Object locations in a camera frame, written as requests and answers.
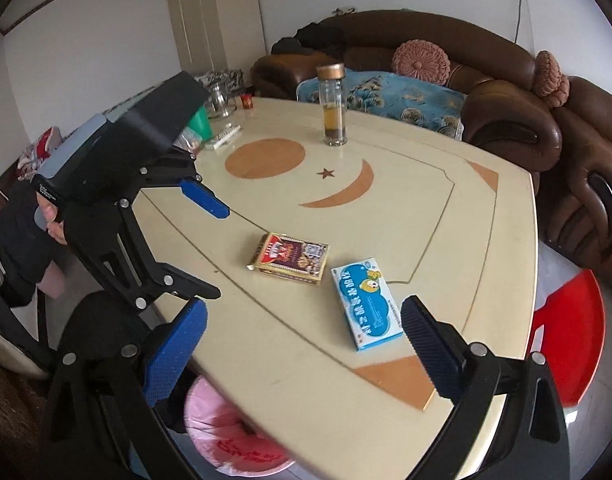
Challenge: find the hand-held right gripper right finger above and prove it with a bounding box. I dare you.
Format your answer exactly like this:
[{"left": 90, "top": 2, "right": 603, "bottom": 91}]
[{"left": 400, "top": 295, "right": 572, "bottom": 480}]

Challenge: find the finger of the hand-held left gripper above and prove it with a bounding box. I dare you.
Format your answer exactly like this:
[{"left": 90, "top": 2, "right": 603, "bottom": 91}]
[
  {"left": 136, "top": 147, "right": 231, "bottom": 220},
  {"left": 63, "top": 195, "right": 222, "bottom": 313}
]

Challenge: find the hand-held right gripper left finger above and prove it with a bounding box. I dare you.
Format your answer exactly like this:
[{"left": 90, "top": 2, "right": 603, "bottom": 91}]
[{"left": 38, "top": 297, "right": 209, "bottom": 480}]

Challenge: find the blue white medicine box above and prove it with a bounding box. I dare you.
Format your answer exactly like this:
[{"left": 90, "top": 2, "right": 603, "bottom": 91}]
[{"left": 332, "top": 256, "right": 404, "bottom": 352}]

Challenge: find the pink plastic trash bag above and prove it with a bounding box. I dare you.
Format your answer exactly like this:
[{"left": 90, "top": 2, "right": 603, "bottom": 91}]
[{"left": 183, "top": 376, "right": 294, "bottom": 476}]

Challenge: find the person's left hand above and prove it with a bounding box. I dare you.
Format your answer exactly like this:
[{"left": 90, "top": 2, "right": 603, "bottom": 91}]
[{"left": 35, "top": 197, "right": 74, "bottom": 246}]

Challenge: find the clear plastic bag of nuts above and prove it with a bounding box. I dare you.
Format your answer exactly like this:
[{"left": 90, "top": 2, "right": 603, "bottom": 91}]
[{"left": 173, "top": 127, "right": 207, "bottom": 156}]

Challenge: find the white comb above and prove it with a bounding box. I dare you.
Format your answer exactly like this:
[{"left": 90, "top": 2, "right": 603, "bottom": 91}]
[{"left": 204, "top": 124, "right": 242, "bottom": 151}]

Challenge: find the green plastic bottle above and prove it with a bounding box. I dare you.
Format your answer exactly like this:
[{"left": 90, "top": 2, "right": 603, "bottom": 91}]
[{"left": 186, "top": 105, "right": 214, "bottom": 143}]

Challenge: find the red patterned bedding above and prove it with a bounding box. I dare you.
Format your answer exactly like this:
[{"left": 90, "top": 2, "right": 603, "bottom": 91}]
[{"left": 16, "top": 127, "right": 62, "bottom": 181}]

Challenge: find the clear glass jar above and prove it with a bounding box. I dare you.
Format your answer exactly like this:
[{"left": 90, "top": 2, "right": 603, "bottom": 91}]
[{"left": 206, "top": 82, "right": 237, "bottom": 121}]

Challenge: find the red gold card box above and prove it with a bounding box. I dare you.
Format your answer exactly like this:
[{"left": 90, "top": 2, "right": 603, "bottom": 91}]
[{"left": 247, "top": 232, "right": 331, "bottom": 287}]

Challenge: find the black white patterned cloth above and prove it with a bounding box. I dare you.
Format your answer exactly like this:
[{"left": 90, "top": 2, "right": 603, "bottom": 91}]
[{"left": 193, "top": 67, "right": 247, "bottom": 98}]

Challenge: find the red plastic stool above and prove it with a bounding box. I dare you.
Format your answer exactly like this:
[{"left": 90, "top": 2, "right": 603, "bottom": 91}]
[{"left": 526, "top": 269, "right": 607, "bottom": 411}]

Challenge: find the person's black clothing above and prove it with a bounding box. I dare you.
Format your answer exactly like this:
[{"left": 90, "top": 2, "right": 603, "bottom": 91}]
[{"left": 0, "top": 180, "right": 67, "bottom": 308}]

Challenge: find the glass bottle with gold lid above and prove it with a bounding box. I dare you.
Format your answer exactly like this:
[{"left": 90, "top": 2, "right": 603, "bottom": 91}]
[{"left": 316, "top": 62, "right": 348, "bottom": 147}]

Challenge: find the cream wardrobe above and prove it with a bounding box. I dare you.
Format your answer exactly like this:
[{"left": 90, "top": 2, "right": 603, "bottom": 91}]
[{"left": 167, "top": 0, "right": 267, "bottom": 81}]

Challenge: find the dark clothes pile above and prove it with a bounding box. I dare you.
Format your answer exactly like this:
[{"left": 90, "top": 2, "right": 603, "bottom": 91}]
[{"left": 271, "top": 22, "right": 347, "bottom": 58}]

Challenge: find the blue floral blanket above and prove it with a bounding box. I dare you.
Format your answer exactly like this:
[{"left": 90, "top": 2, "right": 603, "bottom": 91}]
[{"left": 296, "top": 70, "right": 468, "bottom": 141}]

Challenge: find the round pink knitted cushion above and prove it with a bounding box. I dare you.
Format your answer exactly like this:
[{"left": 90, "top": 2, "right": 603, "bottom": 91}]
[
  {"left": 392, "top": 40, "right": 451, "bottom": 86},
  {"left": 531, "top": 50, "right": 571, "bottom": 108}
]

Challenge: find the brown leather armchair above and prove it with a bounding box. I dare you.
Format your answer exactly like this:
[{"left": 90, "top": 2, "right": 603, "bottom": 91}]
[{"left": 533, "top": 75, "right": 612, "bottom": 273}]

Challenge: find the brown leather sofa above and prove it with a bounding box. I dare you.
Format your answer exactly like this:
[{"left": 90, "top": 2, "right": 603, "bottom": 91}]
[{"left": 251, "top": 10, "right": 564, "bottom": 171}]

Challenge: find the black wall cable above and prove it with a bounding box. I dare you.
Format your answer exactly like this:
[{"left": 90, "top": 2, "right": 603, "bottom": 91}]
[{"left": 513, "top": 0, "right": 532, "bottom": 43}]

